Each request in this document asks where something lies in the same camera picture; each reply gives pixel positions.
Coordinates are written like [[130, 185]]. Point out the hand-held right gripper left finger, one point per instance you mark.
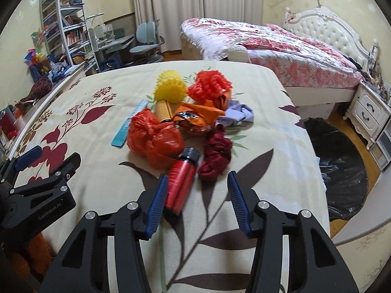
[[157, 209]]

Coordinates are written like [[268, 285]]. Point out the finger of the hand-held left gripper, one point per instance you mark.
[[61, 171], [29, 158]]

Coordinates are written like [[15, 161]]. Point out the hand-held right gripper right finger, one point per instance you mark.
[[239, 207]]

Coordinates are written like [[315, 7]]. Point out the red bottle with black cap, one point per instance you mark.
[[181, 183]]

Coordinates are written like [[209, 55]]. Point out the red plastic bag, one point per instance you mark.
[[152, 140]]

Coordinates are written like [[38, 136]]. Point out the blue ruler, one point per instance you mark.
[[122, 134]]

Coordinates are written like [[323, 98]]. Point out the orange foil snack wrapper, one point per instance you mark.
[[195, 125]]

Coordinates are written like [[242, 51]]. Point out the purple cloth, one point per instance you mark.
[[235, 114]]

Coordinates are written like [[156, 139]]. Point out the gold cylindrical tube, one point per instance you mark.
[[163, 111]]

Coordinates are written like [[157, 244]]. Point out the black trash bag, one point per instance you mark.
[[336, 164]]

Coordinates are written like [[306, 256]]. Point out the orange plastic bag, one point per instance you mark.
[[203, 108]]

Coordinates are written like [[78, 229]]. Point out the yellow foam fruit net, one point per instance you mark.
[[169, 90]]

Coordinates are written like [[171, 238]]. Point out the orange foam fruit net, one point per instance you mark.
[[207, 85]]

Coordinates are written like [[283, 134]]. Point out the red cup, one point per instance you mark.
[[9, 125]]

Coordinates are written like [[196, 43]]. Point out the dark red knitted cloth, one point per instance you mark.
[[41, 88]]

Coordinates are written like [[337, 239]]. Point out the blue plastic basket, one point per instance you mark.
[[36, 73]]

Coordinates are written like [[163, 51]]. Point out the colourful pinwheel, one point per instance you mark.
[[32, 56]]

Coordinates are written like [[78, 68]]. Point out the blue stool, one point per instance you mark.
[[111, 63]]

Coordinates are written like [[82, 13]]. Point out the white bookshelf with books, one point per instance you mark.
[[65, 27]]

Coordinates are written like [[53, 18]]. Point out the grey study desk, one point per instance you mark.
[[117, 42]]

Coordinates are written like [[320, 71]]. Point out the grey plastic drawer unit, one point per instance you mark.
[[381, 152]]

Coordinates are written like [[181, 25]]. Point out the white desk lamp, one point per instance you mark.
[[94, 18]]

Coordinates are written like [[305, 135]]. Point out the blue-grey desk chair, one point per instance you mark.
[[146, 41]]

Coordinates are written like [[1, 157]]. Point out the white nightstand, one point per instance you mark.
[[369, 110]]

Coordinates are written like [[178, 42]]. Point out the pink floral quilt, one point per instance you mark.
[[275, 45]]

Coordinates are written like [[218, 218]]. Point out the cluster of small bottles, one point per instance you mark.
[[377, 73]]

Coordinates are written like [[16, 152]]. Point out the white tufted headboard bed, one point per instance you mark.
[[330, 33]]

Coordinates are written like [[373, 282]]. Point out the white curtain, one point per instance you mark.
[[183, 9]]

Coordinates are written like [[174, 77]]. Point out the white curved bed rail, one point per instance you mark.
[[39, 108]]

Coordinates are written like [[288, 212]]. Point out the white rounded bed post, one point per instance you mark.
[[238, 54]]

